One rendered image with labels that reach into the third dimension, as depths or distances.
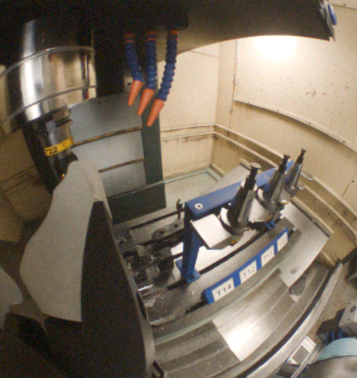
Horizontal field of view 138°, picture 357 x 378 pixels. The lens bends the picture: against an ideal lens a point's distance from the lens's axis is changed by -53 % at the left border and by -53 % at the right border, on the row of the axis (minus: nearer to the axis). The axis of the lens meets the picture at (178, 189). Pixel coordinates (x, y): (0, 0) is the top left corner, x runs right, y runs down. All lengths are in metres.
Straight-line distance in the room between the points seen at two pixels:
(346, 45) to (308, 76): 0.33
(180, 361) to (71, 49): 0.83
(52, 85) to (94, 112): 0.50
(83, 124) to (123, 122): 0.18
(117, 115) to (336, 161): 1.09
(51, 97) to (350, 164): 1.02
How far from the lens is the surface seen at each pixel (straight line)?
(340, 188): 0.96
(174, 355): 0.70
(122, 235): 0.54
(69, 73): 0.19
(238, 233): 0.27
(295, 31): 0.26
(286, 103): 1.00
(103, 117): 0.67
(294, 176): 0.42
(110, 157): 0.73
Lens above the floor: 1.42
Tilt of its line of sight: 39 degrees down
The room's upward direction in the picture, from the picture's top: straight up
